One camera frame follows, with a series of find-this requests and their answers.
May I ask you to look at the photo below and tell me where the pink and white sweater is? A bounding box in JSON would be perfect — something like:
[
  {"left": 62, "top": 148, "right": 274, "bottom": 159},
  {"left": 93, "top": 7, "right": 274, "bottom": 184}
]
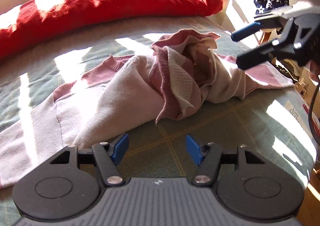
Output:
[{"left": 1, "top": 29, "right": 293, "bottom": 188}]

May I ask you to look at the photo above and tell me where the wooden chair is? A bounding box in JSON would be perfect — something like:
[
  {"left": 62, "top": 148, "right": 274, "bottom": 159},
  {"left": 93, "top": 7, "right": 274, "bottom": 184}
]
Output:
[{"left": 257, "top": 29, "right": 311, "bottom": 99}]

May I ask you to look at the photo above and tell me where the green plaid bed blanket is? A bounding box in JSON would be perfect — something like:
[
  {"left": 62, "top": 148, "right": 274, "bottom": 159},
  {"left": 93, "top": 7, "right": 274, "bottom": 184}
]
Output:
[{"left": 1, "top": 17, "right": 317, "bottom": 225}]

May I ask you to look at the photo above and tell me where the red duvet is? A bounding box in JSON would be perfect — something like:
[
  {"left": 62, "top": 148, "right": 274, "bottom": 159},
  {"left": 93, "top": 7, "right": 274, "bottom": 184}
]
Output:
[{"left": 1, "top": 0, "right": 222, "bottom": 60}]

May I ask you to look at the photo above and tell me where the black cable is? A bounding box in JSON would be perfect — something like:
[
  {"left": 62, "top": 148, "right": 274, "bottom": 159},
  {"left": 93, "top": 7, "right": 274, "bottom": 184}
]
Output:
[{"left": 307, "top": 82, "right": 320, "bottom": 145}]

